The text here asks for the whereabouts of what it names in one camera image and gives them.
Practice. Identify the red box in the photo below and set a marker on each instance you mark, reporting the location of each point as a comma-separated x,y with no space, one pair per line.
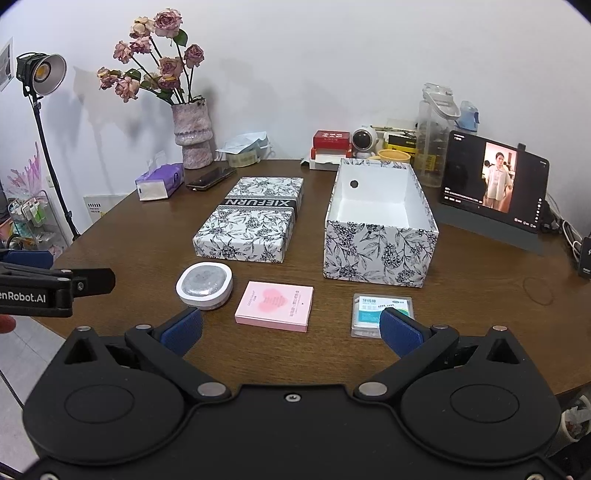
330,142

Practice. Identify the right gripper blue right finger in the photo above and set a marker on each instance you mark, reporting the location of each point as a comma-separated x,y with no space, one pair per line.
418,347

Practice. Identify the studio light on stand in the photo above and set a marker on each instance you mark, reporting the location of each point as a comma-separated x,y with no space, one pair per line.
40,75

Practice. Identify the white robot camera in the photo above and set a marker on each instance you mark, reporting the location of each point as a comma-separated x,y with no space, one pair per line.
364,142

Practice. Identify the blue spray bottle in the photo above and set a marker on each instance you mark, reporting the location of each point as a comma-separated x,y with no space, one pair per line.
469,117

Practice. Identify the grey tablet stand cover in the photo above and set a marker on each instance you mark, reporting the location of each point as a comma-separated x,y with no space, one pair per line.
489,228

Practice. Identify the dried pink roses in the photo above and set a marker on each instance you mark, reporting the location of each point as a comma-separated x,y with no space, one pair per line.
157,58

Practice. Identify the tablet with video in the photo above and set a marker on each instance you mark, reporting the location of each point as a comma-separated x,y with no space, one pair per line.
494,180

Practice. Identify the pink textured vase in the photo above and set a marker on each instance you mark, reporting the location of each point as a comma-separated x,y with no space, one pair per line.
193,132

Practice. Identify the clear water bottle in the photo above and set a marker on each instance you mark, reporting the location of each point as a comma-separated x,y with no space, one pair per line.
438,113

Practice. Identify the floral box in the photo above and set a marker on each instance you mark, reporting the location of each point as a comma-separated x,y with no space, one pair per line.
379,227

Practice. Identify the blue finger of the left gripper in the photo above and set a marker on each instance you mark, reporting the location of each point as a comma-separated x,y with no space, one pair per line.
34,259

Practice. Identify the yellow mug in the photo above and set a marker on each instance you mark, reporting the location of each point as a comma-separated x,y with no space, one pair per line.
394,155

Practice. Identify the black smartphone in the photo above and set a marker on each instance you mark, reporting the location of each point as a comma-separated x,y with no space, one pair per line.
210,179

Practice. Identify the purple tissue pack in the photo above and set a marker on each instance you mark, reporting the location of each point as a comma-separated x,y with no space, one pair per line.
160,183

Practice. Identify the yellow black box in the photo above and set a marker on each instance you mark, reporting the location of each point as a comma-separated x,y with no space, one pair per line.
404,141

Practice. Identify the floral box lid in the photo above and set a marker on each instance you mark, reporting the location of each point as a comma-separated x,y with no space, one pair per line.
254,222

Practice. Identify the white tray box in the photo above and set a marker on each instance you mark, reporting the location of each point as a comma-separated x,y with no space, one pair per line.
330,163

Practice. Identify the pink heart card box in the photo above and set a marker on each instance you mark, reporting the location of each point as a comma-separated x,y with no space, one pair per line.
275,306

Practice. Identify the person's hand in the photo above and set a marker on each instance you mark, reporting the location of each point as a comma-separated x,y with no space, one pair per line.
7,324

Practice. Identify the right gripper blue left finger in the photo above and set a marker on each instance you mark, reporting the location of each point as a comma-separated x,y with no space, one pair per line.
161,350

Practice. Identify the dental floss pick box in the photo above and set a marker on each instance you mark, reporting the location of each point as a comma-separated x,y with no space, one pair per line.
367,309

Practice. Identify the round white compact case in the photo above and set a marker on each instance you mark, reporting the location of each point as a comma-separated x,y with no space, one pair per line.
205,285

